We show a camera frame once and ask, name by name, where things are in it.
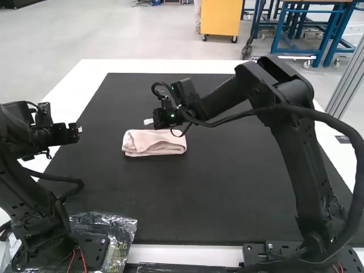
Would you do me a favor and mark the black cable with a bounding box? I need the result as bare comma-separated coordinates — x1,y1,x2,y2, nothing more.
169,105,364,270
151,81,172,101
16,147,85,201

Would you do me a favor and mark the black mat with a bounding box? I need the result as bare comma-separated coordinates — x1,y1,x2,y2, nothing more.
42,72,355,246

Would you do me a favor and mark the blue metal frame cart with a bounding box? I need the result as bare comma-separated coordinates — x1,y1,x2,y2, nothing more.
241,0,364,69

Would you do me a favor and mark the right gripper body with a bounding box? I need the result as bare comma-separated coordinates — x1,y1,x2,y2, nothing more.
152,107,186,130

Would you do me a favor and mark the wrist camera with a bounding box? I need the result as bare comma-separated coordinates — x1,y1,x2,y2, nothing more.
159,95,173,110
34,101,52,126

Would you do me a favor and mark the dark base panel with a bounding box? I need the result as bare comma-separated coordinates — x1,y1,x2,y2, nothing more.
76,235,112,270
136,261,246,273
242,241,357,273

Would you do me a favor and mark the silver foil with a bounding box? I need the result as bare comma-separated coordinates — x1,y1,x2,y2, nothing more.
68,210,139,270

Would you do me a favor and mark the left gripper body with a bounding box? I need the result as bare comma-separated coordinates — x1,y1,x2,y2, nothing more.
46,122,81,147

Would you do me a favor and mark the pale towel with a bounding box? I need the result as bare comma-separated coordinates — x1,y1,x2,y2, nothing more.
121,128,188,157

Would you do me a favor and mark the aluminium profile post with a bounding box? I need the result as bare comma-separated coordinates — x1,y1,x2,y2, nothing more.
325,35,364,118

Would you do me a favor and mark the yellow wheeled cabinet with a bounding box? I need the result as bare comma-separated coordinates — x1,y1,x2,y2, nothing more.
200,0,245,44

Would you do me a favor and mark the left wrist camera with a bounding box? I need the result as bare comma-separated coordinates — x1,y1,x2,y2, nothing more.
34,101,52,126

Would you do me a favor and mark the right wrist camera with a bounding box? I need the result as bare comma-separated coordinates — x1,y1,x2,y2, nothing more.
159,95,173,110

